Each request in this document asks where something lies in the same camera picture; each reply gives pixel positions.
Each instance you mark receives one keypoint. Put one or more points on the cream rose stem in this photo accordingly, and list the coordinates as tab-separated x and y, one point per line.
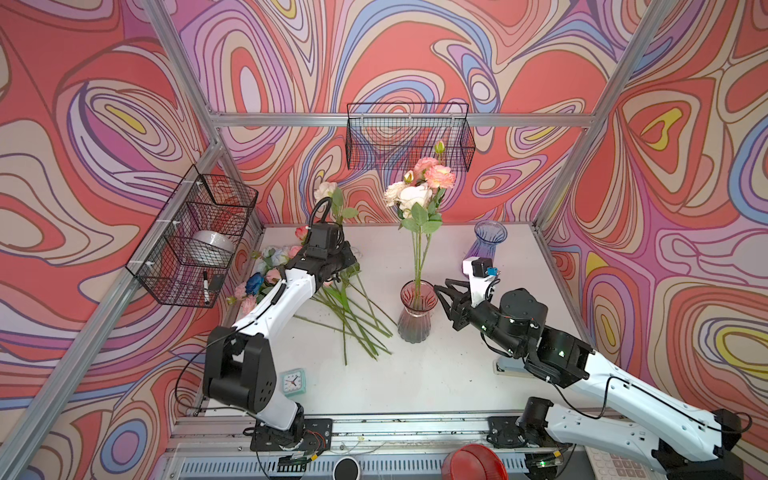
402	197

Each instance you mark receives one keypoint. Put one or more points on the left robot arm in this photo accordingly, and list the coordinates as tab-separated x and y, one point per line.
239	369

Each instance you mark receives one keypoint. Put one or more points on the blue purple glass vase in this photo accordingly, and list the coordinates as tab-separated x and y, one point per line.
488	235

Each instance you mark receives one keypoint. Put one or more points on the small teal alarm clock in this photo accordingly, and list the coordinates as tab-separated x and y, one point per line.
293	382

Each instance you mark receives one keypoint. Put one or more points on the white rose stem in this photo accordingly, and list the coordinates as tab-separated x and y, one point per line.
329	200

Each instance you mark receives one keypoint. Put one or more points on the black marker pen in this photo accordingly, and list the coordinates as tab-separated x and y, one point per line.
205	288

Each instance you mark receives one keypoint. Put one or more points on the blue rose stem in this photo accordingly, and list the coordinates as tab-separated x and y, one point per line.
254	284

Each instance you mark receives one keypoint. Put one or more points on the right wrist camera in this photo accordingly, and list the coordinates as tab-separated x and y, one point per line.
482	276

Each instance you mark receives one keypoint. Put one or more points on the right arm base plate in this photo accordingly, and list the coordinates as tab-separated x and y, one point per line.
512	432

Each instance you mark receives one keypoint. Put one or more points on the white tape roll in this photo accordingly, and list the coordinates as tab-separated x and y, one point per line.
217	242

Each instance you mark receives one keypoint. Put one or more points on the pile of artificial flowers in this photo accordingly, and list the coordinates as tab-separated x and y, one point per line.
288	288

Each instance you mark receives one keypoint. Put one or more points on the black wire basket back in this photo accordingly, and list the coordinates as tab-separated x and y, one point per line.
393	136

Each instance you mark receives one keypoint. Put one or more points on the pink glass vase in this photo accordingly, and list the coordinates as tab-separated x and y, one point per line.
417	312

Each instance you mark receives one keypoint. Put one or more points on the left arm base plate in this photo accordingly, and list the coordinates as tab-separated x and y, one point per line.
310	436

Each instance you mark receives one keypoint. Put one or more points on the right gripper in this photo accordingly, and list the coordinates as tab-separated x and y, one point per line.
463	307

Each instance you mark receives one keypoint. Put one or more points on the red emergency stop button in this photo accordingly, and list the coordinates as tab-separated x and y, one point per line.
473	462

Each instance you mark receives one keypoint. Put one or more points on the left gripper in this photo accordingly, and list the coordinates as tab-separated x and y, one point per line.
349	258

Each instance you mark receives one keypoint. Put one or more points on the black wire basket left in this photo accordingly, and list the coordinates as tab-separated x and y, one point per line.
168	264

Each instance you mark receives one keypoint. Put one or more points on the black wire basket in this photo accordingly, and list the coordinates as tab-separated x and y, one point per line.
168	264
393	136

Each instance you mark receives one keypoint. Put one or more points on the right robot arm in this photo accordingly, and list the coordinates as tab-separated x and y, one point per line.
636	421

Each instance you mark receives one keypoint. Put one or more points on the white calculator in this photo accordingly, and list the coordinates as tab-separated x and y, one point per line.
608	466

